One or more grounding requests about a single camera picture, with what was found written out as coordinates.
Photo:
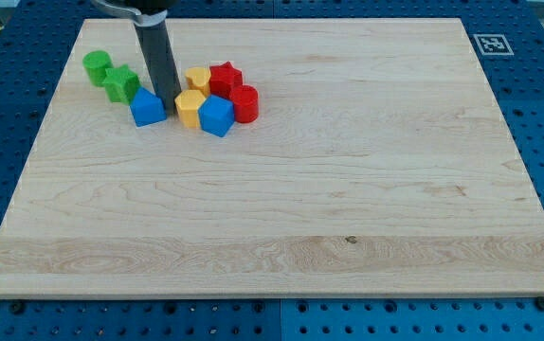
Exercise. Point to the blue pentagon block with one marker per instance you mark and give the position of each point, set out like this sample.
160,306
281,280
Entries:
147,108

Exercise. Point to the yellow heart block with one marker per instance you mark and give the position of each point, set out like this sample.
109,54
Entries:
198,78

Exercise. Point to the red cylinder block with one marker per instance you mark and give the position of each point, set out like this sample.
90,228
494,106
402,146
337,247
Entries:
245,99

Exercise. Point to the silver clamp robot arm end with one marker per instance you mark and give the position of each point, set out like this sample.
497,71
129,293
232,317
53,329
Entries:
143,13

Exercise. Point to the black bolt front left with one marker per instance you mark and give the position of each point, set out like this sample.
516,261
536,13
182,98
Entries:
17,307

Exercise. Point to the black bolt front right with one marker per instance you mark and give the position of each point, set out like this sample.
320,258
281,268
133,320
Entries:
539,303

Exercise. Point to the red star block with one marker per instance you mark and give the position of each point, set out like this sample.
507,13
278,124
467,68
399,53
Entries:
223,79

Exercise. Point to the white fiducial marker tag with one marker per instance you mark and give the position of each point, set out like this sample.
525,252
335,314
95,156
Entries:
491,44

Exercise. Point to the blue cube block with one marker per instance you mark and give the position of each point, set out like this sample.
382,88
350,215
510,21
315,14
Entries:
216,115

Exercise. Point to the light wooden board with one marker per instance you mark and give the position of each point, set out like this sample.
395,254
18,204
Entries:
380,165

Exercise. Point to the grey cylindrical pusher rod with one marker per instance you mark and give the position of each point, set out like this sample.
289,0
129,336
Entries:
156,48

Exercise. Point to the yellow hexagon block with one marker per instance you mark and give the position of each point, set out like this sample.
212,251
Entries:
187,105

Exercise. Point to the green star block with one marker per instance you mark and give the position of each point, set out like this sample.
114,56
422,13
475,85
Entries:
121,84

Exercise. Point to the black bolt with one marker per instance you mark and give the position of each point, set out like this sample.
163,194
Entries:
17,307
539,303

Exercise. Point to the green cylinder block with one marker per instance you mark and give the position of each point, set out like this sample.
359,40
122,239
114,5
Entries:
95,64

